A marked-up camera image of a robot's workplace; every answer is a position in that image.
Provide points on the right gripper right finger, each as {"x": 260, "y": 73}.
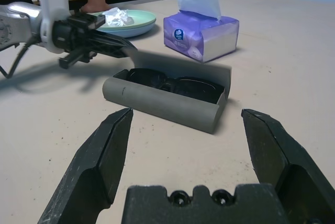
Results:
{"x": 288, "y": 169}

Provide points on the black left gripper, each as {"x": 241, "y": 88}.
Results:
{"x": 68, "y": 33}

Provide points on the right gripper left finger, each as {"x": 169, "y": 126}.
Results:
{"x": 91, "y": 171}

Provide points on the white tissue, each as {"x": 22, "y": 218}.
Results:
{"x": 117, "y": 17}

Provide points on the light green plate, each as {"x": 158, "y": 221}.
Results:
{"x": 141, "y": 16}

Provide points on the grey glasses case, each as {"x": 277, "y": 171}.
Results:
{"x": 162, "y": 103}

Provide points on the black sunglasses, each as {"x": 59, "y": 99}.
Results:
{"x": 188, "y": 88}

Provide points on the robot left silver arm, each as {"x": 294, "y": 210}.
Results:
{"x": 18, "y": 22}

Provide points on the person's hand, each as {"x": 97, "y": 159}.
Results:
{"x": 95, "y": 8}

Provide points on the light blue plate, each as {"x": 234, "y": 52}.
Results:
{"x": 136, "y": 31}

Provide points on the purple tissue pack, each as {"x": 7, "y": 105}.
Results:
{"x": 188, "y": 33}

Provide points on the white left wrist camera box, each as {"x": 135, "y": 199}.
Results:
{"x": 51, "y": 4}

